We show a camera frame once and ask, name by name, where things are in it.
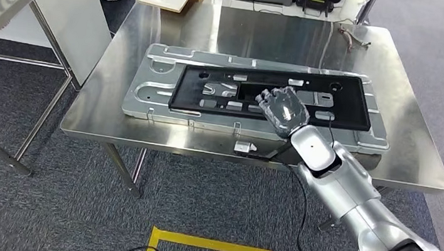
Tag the white desk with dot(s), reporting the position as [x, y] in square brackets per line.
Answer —
[281, 10]

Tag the stamped sheet metal panel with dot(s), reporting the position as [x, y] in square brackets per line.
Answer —
[154, 92]

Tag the black plastic plate frame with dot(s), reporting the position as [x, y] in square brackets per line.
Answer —
[349, 105]

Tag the black router with antennas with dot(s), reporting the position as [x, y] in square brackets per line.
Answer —
[315, 3]

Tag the stainless steel workbench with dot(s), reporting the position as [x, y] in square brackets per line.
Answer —
[141, 27]

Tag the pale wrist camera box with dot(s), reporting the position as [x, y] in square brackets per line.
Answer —
[244, 147]

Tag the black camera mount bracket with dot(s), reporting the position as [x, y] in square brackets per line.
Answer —
[268, 155]

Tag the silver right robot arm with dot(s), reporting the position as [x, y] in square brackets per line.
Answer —
[363, 207]

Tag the white plastic bottle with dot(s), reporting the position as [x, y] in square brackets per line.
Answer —
[354, 6]

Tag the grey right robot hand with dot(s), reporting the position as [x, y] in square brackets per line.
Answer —
[286, 111]

